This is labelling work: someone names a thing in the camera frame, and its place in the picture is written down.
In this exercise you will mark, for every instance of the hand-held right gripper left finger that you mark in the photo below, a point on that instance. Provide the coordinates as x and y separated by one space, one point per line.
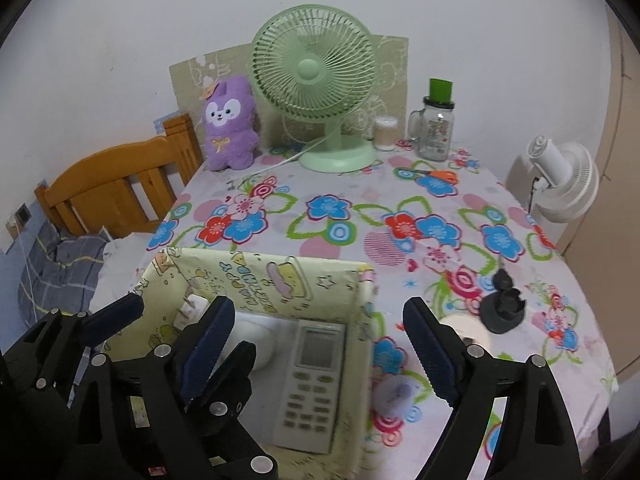
205 355

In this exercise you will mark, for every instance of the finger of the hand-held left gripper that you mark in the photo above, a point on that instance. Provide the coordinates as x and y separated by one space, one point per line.
235 385
115 315

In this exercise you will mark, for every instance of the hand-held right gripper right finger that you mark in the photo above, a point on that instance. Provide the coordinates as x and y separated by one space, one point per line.
430 355

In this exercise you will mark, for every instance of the white charger adapter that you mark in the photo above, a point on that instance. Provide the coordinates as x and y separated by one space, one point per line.
195 310

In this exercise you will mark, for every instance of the white handheld device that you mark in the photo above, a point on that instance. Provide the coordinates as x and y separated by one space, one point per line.
260 340

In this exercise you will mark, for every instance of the white remote control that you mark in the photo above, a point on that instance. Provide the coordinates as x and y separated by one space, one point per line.
310 385

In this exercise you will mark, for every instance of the black round holder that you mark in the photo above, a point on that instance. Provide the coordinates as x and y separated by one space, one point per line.
502 310

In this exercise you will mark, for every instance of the yellow printed storage box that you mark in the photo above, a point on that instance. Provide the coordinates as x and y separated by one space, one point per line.
310 280

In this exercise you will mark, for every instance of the white pillow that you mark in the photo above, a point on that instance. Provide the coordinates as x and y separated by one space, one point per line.
125 260

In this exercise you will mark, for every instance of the grey plaid bedding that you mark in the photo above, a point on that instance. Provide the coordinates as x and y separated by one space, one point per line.
55 270

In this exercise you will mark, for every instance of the wooden bed headboard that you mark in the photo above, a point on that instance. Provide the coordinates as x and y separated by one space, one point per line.
110 195

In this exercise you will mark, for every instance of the purple plush toy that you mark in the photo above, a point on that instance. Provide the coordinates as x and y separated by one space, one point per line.
230 135

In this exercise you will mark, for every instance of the glass jar with green lid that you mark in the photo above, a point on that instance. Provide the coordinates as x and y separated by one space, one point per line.
435 135

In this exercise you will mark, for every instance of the white clip fan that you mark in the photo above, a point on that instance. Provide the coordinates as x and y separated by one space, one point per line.
570 180

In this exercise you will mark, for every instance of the cotton swab jar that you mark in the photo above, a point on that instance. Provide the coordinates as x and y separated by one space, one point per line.
385 135

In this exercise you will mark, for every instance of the beige door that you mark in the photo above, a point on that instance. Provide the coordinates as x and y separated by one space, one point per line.
620 160

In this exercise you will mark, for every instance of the beige patterned board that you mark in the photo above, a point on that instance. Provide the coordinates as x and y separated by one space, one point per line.
390 85

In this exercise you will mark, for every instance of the green desk fan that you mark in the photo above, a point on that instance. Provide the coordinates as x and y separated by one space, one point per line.
310 70

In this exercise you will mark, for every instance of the wall socket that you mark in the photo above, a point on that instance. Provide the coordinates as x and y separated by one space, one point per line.
22 214

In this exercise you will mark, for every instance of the blue wall sticker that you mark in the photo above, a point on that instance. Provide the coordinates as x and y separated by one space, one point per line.
165 122

